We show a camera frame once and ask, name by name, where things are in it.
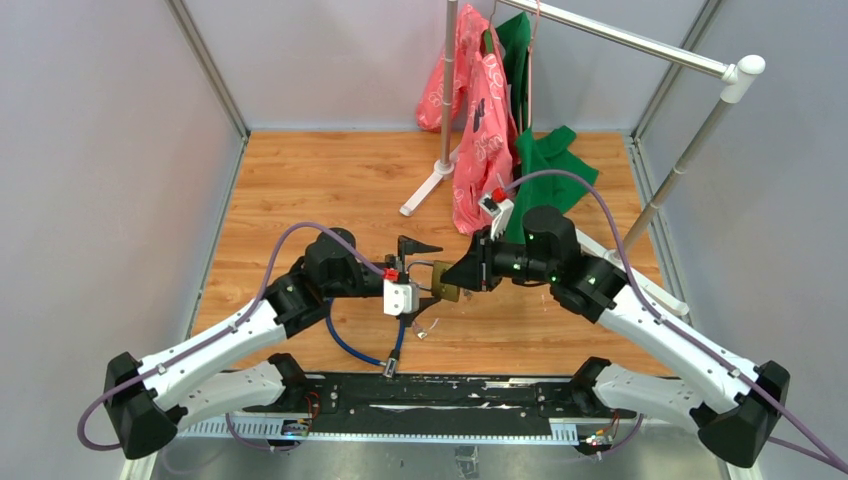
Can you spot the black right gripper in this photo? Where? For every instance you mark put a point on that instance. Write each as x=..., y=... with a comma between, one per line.
x=476, y=270

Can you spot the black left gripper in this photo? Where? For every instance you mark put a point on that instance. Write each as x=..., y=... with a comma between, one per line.
x=407, y=247

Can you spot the brass padlock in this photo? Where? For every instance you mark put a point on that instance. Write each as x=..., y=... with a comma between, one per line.
x=439, y=288

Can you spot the small silver cable-lock keys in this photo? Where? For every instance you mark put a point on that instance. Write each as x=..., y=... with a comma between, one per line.
x=422, y=331

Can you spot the blue cable lock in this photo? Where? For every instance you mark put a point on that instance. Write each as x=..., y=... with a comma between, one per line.
x=370, y=342

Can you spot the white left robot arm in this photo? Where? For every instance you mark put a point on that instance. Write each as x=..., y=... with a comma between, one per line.
x=150, y=400

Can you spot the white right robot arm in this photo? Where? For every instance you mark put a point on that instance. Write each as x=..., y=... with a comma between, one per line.
x=728, y=401

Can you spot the pink patterned garment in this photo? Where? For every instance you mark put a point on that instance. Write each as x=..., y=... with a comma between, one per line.
x=484, y=156

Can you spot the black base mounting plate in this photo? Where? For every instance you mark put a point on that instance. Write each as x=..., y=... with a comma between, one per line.
x=443, y=406

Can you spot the pink clothes hanger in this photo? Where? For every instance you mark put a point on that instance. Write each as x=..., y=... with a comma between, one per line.
x=516, y=41

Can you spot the metal clothes rack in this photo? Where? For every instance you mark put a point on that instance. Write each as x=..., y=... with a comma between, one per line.
x=738, y=78

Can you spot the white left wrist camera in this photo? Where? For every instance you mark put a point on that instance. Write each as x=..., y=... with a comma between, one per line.
x=400, y=298

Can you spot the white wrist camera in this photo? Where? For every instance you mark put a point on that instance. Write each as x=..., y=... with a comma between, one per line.
x=498, y=205
x=400, y=298

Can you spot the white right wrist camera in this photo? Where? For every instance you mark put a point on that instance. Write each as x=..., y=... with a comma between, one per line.
x=498, y=205

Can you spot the aluminium frame rail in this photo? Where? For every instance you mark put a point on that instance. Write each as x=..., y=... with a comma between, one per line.
x=195, y=41

